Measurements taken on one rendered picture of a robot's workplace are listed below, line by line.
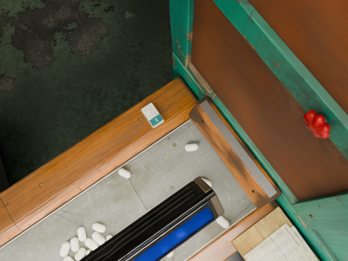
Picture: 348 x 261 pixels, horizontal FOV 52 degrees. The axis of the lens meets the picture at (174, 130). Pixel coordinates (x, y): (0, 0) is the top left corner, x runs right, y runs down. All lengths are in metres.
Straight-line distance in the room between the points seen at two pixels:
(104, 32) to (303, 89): 1.60
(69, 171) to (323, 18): 0.75
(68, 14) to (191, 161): 1.36
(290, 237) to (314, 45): 0.60
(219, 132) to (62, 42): 1.34
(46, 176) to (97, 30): 1.18
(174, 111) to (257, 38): 0.50
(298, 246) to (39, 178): 0.68
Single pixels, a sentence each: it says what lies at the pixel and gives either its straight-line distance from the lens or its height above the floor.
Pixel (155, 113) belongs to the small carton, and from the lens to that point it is 0.97.
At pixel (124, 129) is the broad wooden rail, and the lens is 0.99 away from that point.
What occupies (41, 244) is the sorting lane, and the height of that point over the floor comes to 0.74.
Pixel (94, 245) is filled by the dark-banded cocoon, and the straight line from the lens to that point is 0.97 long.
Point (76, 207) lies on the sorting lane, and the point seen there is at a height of 0.74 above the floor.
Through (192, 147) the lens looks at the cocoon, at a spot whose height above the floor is 0.76.
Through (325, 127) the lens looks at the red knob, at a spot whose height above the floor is 1.26.
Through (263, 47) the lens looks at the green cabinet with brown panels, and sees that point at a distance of 0.54.
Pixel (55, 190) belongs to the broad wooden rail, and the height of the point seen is 0.76.
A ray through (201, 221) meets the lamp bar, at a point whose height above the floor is 1.07.
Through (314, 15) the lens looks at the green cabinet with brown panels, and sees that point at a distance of 0.44.
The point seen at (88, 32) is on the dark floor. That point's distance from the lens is 2.04.
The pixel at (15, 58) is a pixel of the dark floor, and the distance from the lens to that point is 2.10.
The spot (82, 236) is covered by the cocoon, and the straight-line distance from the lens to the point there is 0.98.
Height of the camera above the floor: 1.71
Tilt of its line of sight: 75 degrees down
